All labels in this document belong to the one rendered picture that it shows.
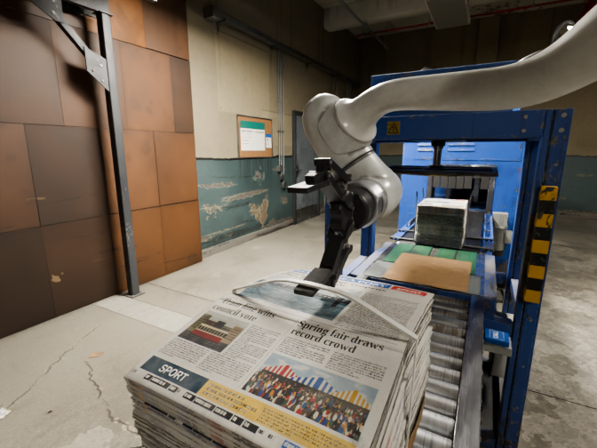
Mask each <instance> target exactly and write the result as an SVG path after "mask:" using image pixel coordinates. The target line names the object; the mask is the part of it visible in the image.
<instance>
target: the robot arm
mask: <svg viewBox="0 0 597 448"><path fill-rule="evenodd" d="M596 81H597V5H595V6H594V8H592V9H591V10H590V11H589V12H588V13H587V14H586V15H585V16H584V17H583V18H582V19H581V20H580V21H578V22H577V23H576V24H575V25H574V26H573V27H572V28H571V29H570V30H569V31H567V32H566V33H565V34H564V35H563V36H562V37H561V38H559V39H558V40H557V41H556V42H554V43H553V44H551V45H550V46H549V47H547V48H546V49H544V50H543V51H542V52H539V53H538V54H536V55H534V56H532V57H530V58H527V59H526V60H522V61H518V62H515V63H513V64H509V65H505V66H500V67H495V68H483V69H475V70H467V71H458V72H450V73H442V74H433V75H425V76H411V77H404V78H398V79H393V80H389V81H386V82H384V83H381V84H377V85H375V86H373V87H371V88H370V89H369V90H367V91H366V92H364V93H362V94H361V95H359V96H358V97H357V98H355V99H353V100H351V99H342V100H341V99H340V98H339V97H337V96H335V95H332V94H328V93H324V94H319V95H317V96H315V97H313V98H312V99H311V100H310V101H309V102H308V103H307V104H306V106H305V108H304V111H303V116H302V124H303V127H304V131H305V134H306V136H307V139H308V141H309V143H310V144H311V146H312V148H313V150H314V152H315V153H316V154H317V156H318V157H319V158H315V159H314V166H315V167H316V170H315V171H309V172H308V174H307V175H306V176H305V180H306V181H304V182H301V183H299V184H296V185H293V186H290V187H287V191H288V193H299V194H308V193H311V192H313V191H316V190H317V189H320V190H321V191H322V192H323V193H324V195H325V196H326V202H327V203H328V205H329V206H330V229H329V232H328V235H327V238H328V239H329V240H328V243H327V245H326V248H325V251H324V254H323V256H322V260H321V263H320V266H319V268H314V269H313V270H312V271H311V272H310V273H309V274H308V275H307V276H306V277H305V278H304V279H303V281H308V282H313V283H317V284H323V285H326V286H329V287H333V288H335V286H336V284H337V282H338V279H339V277H340V274H341V272H342V270H343V267H344V266H345V264H346V260H347V258H348V255H349V254H350V253H351V251H352V250H353V249H354V247H353V245H352V244H348V238H349V237H350V236H351V234H352V232H354V231H356V230H358V229H360V228H367V227H368V226H370V225H372V224H373V223H374V222H375V221H377V220H381V219H384V218H385V217H386V216H388V215H389V214H390V213H391V212H392V211H393V210H394V209H395V208H396V207H397V205H398V203H400V201H401V198H402V183H401V181H400V179H399V178H398V176H397V175H396V174H395V173H394V172H393V171H392V170H391V169H390V168H388V167H387V166H386V165H385V164H384V163H383V162H382V161H381V159H380V158H379V157H378V156H377V154H376V153H375V151H374V150H373V148H372V147H371V145H370V144H371V142H372V140H373V138H374V137H375V136H376V133H377V127H376V123H377V121H378V120H379V118H380V117H382V116H384V115H385V114H387V113H390V112H394V111H401V110H437V111H495V110H507V109H515V108H525V107H528V106H533V105H537V104H540V103H543V102H546V101H549V100H553V99H556V98H559V97H561V96H563V95H566V94H568V93H571V92H574V91H576V90H578V89H580V88H583V87H585V86H587V85H589V84H591V83H594V82H596ZM334 232H335V233H336V234H337V236H336V235H333V234H334ZM319 290H320V289H316V288H313V287H309V286H304V285H301V284H298V285H297V286H296V287H295V288H294V294H297V295H302V296H307V297H311V298H313V297H314V296H315V295H316V293H317V292H318V291H319Z"/></svg>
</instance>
